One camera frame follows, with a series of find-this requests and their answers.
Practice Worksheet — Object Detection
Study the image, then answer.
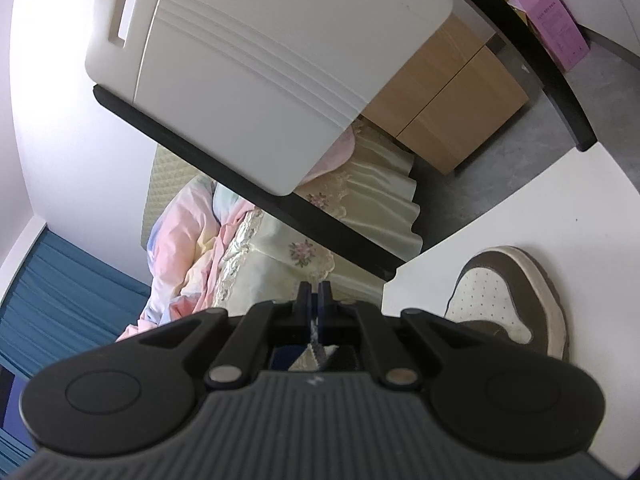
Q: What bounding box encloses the white and brown sneaker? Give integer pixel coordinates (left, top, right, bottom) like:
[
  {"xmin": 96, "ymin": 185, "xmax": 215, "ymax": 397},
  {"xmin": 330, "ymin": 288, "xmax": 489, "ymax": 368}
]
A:
[{"xmin": 442, "ymin": 246, "xmax": 571, "ymax": 361}]

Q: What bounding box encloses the pastel quilt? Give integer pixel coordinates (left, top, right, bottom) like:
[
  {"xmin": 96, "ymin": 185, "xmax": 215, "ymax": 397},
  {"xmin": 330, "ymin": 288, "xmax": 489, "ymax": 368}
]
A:
[{"xmin": 117, "ymin": 177, "xmax": 261, "ymax": 343}]

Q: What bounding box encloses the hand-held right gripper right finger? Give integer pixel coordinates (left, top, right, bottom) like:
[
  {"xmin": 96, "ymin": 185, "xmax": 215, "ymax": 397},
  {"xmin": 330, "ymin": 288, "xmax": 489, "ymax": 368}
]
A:
[{"xmin": 317, "ymin": 281, "xmax": 483, "ymax": 391}]

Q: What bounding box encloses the quilted beige headboard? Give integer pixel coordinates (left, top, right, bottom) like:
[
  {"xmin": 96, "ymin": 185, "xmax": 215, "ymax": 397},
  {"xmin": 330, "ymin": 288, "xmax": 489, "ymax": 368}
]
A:
[{"xmin": 142, "ymin": 142, "xmax": 211, "ymax": 251}]

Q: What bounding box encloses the bed with floral lace cover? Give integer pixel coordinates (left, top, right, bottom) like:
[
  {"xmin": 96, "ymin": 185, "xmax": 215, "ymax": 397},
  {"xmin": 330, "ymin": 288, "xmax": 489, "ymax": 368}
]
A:
[{"xmin": 117, "ymin": 120, "xmax": 426, "ymax": 346}]

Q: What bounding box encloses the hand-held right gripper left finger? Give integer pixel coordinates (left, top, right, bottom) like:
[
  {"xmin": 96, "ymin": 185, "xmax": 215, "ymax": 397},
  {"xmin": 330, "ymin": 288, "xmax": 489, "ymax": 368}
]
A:
[{"xmin": 140, "ymin": 282, "xmax": 312, "ymax": 391}]

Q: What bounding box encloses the pink carton box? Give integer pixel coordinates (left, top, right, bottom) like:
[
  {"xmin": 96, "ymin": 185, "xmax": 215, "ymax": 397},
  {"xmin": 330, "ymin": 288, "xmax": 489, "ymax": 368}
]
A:
[{"xmin": 515, "ymin": 0, "xmax": 590, "ymax": 73}]

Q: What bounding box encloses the blue curtain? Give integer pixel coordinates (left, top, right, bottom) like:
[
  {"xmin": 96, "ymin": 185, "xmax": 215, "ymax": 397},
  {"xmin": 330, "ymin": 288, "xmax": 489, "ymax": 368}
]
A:
[{"xmin": 0, "ymin": 227, "xmax": 151, "ymax": 461}]

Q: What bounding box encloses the pink cloth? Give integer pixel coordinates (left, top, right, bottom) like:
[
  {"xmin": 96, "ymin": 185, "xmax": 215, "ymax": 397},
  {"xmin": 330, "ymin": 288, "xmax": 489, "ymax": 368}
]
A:
[{"xmin": 302, "ymin": 125, "xmax": 357, "ymax": 183}]

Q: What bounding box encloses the white shoelace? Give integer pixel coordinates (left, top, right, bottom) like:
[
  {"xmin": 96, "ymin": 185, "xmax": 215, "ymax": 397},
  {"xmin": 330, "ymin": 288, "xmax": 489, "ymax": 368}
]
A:
[{"xmin": 308, "ymin": 310, "xmax": 329, "ymax": 367}]

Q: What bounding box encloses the white chair with black frame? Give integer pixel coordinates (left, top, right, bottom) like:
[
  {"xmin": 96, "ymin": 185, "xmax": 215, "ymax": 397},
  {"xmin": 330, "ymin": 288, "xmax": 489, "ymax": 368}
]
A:
[{"xmin": 84, "ymin": 0, "xmax": 640, "ymax": 461}]

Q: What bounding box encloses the wooden drawer cabinet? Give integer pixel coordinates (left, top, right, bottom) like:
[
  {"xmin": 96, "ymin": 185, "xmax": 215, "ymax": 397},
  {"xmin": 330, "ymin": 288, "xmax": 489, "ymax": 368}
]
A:
[{"xmin": 357, "ymin": 12, "xmax": 530, "ymax": 176}]

